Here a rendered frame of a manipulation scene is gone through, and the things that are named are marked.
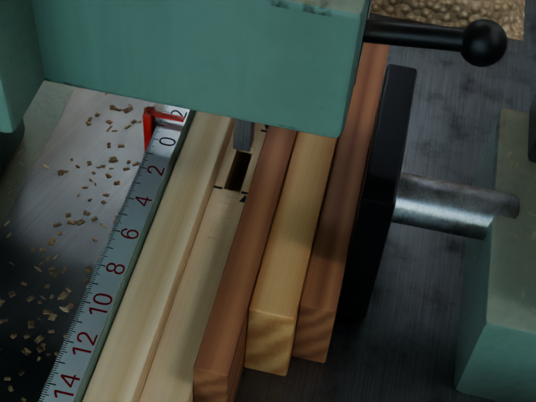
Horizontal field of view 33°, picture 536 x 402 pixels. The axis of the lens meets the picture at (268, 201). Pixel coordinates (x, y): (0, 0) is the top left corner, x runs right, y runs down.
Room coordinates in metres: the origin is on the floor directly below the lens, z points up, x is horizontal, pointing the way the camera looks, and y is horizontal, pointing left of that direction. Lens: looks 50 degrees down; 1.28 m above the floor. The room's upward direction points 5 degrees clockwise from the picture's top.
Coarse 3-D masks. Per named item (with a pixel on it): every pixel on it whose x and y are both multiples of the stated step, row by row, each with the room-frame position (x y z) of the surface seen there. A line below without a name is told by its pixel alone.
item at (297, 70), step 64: (64, 0) 0.29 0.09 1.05; (128, 0) 0.29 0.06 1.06; (192, 0) 0.28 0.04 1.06; (256, 0) 0.28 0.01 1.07; (320, 0) 0.28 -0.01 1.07; (64, 64) 0.29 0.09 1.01; (128, 64) 0.29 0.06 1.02; (192, 64) 0.28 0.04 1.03; (256, 64) 0.28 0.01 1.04; (320, 64) 0.28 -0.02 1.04; (320, 128) 0.27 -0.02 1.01
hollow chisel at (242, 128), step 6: (234, 120) 0.31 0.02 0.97; (240, 120) 0.31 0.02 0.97; (234, 126) 0.31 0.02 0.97; (240, 126) 0.31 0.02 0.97; (246, 126) 0.31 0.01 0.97; (252, 126) 0.31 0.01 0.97; (234, 132) 0.31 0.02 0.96; (240, 132) 0.31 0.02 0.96; (246, 132) 0.31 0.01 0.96; (252, 132) 0.31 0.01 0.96; (234, 138) 0.31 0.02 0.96; (240, 138) 0.31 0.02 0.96; (246, 138) 0.31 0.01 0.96; (252, 138) 0.31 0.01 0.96; (234, 144) 0.31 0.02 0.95; (240, 144) 0.31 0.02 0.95; (246, 144) 0.31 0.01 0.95; (246, 150) 0.31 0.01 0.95
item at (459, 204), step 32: (384, 96) 0.31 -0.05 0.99; (384, 128) 0.29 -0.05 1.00; (384, 160) 0.27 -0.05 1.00; (384, 192) 0.25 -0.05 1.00; (416, 192) 0.28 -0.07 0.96; (448, 192) 0.28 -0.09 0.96; (480, 192) 0.29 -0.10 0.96; (384, 224) 0.25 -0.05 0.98; (416, 224) 0.28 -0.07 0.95; (448, 224) 0.27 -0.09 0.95; (480, 224) 0.27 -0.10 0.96; (352, 256) 0.25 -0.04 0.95; (352, 288) 0.25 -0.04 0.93
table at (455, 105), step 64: (448, 64) 0.45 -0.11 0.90; (512, 64) 0.46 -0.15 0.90; (448, 128) 0.39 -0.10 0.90; (384, 256) 0.29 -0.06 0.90; (448, 256) 0.29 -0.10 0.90; (384, 320) 0.25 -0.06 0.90; (448, 320) 0.25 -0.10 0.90; (256, 384) 0.21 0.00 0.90; (320, 384) 0.21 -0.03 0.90; (384, 384) 0.21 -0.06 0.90; (448, 384) 0.22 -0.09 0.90
